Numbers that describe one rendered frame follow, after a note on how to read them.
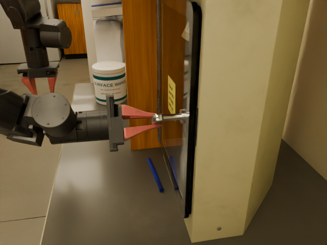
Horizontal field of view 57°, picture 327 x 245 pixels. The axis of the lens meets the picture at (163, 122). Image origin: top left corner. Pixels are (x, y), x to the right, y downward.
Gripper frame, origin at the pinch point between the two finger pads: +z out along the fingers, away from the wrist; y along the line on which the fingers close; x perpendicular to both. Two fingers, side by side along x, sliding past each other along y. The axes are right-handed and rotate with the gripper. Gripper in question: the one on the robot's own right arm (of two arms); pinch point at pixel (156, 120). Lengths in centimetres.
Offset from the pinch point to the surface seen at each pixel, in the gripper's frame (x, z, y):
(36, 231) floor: 141, -63, -49
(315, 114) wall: 22, 48, 0
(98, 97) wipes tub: 65, -16, 17
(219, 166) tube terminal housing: -5.3, 9.6, -9.5
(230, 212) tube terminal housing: 0.8, 12.9, -18.8
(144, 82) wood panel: 24.0, 0.3, 13.0
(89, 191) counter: 20.4, -15.9, -14.4
